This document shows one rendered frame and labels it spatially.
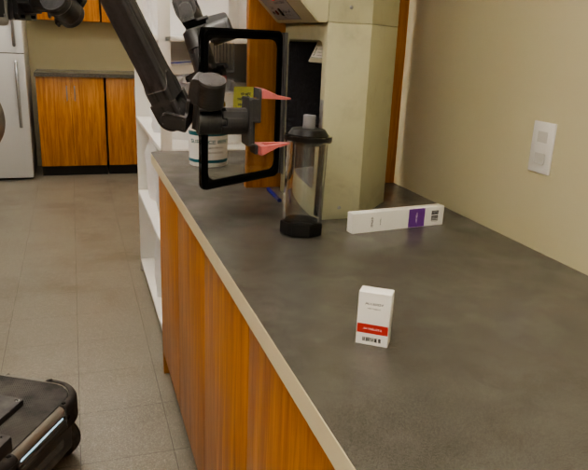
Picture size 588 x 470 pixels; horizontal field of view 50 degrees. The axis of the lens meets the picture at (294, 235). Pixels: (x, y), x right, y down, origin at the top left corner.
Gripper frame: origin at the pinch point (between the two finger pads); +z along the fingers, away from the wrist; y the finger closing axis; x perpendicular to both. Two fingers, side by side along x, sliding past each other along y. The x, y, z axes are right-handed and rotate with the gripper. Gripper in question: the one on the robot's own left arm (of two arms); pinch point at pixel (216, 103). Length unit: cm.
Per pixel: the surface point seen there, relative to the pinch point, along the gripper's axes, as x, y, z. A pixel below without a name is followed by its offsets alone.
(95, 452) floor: 16, 88, 92
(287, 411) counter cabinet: 52, -45, 62
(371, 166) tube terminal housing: -20.5, -27.2, 27.8
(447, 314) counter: 28, -63, 56
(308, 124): 7.6, -32.4, 15.3
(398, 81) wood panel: -57, -22, 5
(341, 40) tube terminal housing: -7.3, -37.5, -1.8
